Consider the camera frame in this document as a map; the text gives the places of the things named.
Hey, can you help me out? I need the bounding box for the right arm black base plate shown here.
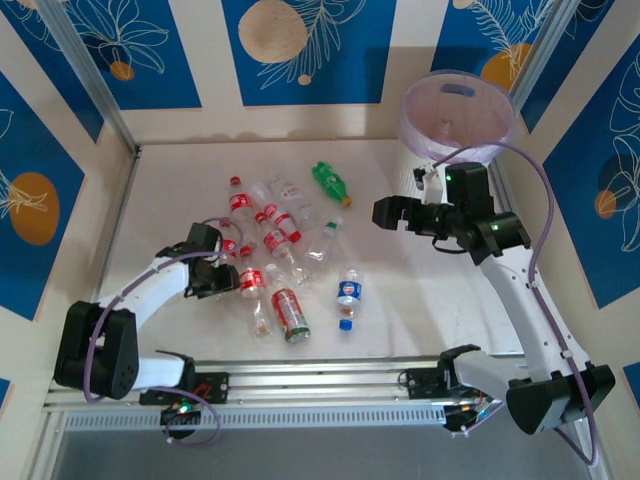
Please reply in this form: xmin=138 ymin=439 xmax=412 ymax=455
xmin=403 ymin=367 xmax=451 ymax=401

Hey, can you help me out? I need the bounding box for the aluminium frame post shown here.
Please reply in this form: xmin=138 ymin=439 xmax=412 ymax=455
xmin=505 ymin=0 xmax=589 ymax=119
xmin=35 ymin=0 xmax=143 ymax=156

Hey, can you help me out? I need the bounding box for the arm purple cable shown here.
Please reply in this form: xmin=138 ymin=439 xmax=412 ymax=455
xmin=82 ymin=217 xmax=244 ymax=447
xmin=432 ymin=142 xmax=601 ymax=466

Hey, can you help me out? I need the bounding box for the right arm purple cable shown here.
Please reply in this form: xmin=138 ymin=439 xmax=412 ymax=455
xmin=432 ymin=142 xmax=601 ymax=466

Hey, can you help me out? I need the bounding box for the green bottle with yellow cap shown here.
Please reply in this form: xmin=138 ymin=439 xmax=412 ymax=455
xmin=311 ymin=160 xmax=355 ymax=208

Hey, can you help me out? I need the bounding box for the slotted grey cable duct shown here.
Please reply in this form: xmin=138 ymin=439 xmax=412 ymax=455
xmin=62 ymin=403 xmax=449 ymax=432

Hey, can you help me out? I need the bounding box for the clear bottle with white label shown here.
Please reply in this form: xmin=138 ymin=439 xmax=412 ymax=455
xmin=268 ymin=174 xmax=322 ymax=230

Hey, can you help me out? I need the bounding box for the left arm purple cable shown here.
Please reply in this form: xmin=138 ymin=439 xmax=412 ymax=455
xmin=82 ymin=217 xmax=244 ymax=447

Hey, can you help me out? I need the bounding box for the red soda can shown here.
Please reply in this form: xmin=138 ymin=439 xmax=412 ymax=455
xmin=270 ymin=286 xmax=312 ymax=346

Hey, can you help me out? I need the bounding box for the aluminium base rail beam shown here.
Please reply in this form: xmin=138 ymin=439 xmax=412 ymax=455
xmin=44 ymin=355 xmax=589 ymax=416

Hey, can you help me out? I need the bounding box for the blue-label bottle with blue cap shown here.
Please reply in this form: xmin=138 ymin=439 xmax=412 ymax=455
xmin=335 ymin=268 xmax=365 ymax=333

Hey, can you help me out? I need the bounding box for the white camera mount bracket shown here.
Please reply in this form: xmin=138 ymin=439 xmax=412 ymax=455
xmin=412 ymin=162 xmax=447 ymax=205

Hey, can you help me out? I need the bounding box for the white bin with purple liner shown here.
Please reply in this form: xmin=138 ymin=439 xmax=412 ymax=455
xmin=398 ymin=69 xmax=518 ymax=164

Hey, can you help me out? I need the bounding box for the clear bottle with white cap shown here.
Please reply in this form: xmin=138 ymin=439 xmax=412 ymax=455
xmin=264 ymin=252 xmax=315 ymax=289

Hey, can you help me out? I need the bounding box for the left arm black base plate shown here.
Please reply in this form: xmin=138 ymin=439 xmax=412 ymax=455
xmin=138 ymin=372 xmax=231 ymax=406

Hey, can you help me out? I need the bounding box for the aluminium floor rail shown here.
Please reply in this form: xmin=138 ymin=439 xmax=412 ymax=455
xmin=487 ymin=162 xmax=511 ymax=216
xmin=74 ymin=147 xmax=144 ymax=371

